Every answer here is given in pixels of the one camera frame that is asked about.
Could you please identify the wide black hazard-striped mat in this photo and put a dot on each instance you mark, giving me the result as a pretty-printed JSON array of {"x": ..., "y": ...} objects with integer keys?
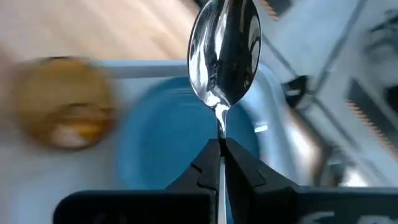
[{"x": 275, "y": 6}]

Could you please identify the black aluminium table frame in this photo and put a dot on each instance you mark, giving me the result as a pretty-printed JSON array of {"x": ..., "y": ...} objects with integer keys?
[{"x": 297, "y": 90}]

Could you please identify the grey plastic tray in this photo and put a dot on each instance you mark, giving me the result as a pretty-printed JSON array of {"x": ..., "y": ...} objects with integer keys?
[{"x": 46, "y": 186}]

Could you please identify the blue round plate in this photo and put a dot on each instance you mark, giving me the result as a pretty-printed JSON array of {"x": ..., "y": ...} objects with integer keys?
[{"x": 161, "y": 133}]

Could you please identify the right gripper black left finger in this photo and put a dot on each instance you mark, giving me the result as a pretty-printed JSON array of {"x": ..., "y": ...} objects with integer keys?
[{"x": 186, "y": 202}]

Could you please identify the amber glass cup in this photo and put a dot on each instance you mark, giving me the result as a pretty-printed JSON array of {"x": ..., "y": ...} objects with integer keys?
[{"x": 62, "y": 99}]

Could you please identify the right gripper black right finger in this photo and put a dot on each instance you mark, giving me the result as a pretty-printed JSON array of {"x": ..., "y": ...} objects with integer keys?
[{"x": 280, "y": 202}]

